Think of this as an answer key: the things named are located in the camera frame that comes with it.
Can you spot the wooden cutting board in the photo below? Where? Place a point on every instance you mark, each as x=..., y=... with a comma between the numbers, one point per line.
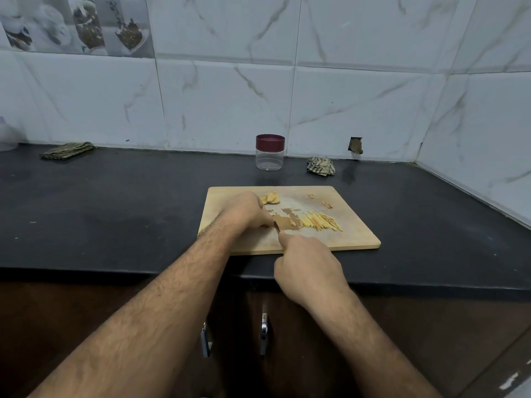
x=361, y=232

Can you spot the small ginger peel scraps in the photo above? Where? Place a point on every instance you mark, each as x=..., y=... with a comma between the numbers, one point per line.
x=320, y=200

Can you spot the decorative picture tiles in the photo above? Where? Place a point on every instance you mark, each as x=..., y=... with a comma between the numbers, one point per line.
x=75, y=25

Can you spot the person's left hand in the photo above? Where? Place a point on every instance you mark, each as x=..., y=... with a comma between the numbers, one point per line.
x=245, y=213

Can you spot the person's left forearm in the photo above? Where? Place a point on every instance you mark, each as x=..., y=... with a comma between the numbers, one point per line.
x=124, y=323

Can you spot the black countertop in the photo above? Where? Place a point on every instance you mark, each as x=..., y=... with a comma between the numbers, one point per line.
x=83, y=215

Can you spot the clear jar maroon lid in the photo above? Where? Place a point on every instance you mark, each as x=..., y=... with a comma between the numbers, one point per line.
x=270, y=161

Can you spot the person's right hand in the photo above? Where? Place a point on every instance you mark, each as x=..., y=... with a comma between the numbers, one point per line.
x=311, y=271

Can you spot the crumpled patterned cloth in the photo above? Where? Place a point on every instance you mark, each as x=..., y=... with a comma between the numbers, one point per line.
x=321, y=166

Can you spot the brown wooden cabinet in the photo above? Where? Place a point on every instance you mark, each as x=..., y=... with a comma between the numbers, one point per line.
x=465, y=344

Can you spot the pile of ginger strips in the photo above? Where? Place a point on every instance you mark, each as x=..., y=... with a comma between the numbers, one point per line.
x=319, y=220

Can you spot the person's right forearm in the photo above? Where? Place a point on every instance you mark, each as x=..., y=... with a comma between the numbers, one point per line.
x=382, y=348

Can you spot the folded green cloth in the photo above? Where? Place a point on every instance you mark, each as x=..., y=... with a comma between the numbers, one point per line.
x=67, y=151

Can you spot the clear plastic container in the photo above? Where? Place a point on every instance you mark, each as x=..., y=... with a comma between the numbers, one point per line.
x=7, y=136

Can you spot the pile of yellow ginger slices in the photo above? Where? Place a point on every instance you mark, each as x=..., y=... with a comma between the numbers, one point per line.
x=270, y=198

